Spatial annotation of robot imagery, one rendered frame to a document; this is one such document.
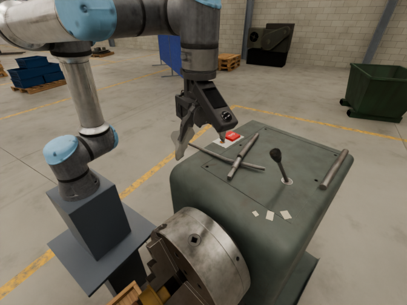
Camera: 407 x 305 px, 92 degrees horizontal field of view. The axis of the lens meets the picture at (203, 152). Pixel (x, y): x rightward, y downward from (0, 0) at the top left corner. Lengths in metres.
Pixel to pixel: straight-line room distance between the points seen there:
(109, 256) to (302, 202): 0.91
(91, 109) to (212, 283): 0.69
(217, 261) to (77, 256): 0.83
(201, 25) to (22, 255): 2.36
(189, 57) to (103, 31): 0.15
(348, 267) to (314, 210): 1.59
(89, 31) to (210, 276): 0.53
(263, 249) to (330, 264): 1.62
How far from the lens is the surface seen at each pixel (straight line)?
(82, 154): 0.88
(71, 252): 1.27
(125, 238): 1.20
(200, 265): 0.54
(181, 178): 0.71
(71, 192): 0.95
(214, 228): 0.57
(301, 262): 1.42
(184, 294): 0.64
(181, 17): 0.42
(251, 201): 0.62
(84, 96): 0.83
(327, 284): 2.08
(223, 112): 0.39
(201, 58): 0.41
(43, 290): 2.19
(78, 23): 0.37
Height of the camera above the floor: 1.71
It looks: 35 degrees down
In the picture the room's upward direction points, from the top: straight up
